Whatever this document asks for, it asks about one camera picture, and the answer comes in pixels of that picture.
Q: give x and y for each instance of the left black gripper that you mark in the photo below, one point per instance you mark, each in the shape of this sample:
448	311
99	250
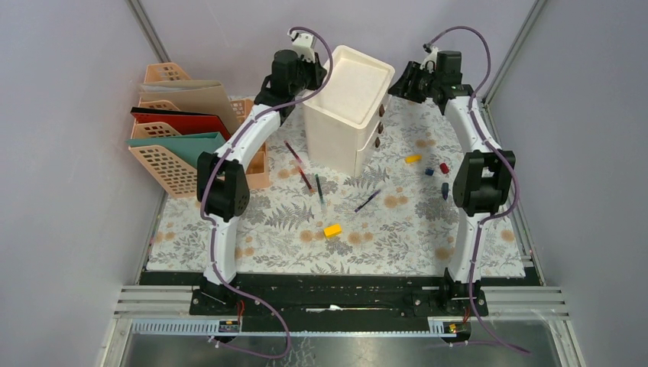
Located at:
317	69

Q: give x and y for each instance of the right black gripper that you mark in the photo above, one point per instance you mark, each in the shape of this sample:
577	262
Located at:
411	73

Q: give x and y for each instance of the white three-drawer cabinet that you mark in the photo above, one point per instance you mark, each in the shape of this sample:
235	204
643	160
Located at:
343	123

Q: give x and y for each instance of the yellow marker cap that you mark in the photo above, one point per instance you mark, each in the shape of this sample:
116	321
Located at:
413	158

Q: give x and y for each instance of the beige notebook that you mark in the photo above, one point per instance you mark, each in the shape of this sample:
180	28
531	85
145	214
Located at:
203	96

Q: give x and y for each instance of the red ring binder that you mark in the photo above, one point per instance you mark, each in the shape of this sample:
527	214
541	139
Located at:
151	123

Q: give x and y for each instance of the teal folder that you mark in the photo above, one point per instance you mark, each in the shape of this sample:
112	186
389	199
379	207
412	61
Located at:
186	147

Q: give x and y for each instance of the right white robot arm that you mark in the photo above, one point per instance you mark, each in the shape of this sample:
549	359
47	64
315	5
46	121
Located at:
483	180

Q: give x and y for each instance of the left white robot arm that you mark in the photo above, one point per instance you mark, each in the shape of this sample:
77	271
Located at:
222	186

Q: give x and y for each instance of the red capped marker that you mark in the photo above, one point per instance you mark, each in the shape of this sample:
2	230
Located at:
293	152

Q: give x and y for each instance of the orange clear pen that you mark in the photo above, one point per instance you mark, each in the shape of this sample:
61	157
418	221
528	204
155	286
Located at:
306	180

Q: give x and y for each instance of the clear green pen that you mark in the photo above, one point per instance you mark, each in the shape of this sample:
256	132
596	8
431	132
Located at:
319	191

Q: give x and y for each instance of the blue pen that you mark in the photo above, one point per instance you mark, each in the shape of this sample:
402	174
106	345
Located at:
367	201

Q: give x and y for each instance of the floral table mat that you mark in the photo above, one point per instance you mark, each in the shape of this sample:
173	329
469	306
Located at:
408	229

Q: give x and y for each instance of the peach plastic file organizer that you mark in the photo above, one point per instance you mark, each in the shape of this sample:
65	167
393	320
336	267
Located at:
170	152

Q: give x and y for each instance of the yellow eraser block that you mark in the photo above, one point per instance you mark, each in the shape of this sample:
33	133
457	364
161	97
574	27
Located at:
332	231

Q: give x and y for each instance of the aluminium corner frame post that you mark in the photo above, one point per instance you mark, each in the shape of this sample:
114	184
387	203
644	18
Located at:
148	30

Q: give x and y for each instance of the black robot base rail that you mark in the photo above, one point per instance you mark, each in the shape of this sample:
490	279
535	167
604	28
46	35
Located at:
323	302

